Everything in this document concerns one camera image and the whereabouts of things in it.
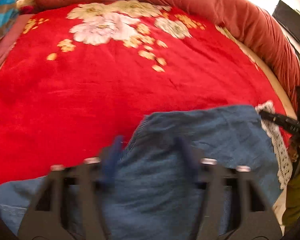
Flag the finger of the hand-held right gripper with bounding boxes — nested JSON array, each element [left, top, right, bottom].
[[259, 110, 300, 140]]

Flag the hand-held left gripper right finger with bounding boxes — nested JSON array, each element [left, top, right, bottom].
[[174, 137, 283, 240]]

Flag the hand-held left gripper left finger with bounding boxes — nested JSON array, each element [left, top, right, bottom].
[[17, 135, 126, 240]]

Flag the blue denim pants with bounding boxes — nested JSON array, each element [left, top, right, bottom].
[[0, 100, 294, 240]]

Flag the red floral blanket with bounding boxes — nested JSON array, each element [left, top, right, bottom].
[[0, 0, 294, 188]]

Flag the black monitor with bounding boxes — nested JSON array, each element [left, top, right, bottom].
[[272, 0, 300, 46]]

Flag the rust red quilt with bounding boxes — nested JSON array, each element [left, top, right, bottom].
[[31, 0, 300, 110]]

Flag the pink cloth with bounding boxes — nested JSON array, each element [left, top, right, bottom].
[[0, 14, 33, 80]]

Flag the floral cream cloth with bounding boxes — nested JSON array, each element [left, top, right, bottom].
[[16, 0, 37, 15]]

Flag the blue striped pillow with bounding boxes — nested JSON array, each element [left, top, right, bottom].
[[0, 0, 20, 40]]

